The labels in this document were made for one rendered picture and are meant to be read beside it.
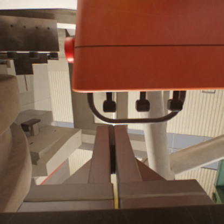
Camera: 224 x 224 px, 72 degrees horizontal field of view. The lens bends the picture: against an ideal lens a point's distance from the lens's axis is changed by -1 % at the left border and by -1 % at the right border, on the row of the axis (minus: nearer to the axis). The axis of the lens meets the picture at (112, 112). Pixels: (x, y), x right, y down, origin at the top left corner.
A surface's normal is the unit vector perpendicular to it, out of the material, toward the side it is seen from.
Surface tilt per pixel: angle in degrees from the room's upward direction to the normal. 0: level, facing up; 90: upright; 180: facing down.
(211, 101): 90
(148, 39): 97
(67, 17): 71
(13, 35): 90
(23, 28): 90
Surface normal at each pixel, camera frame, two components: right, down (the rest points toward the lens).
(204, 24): 0.03, 0.17
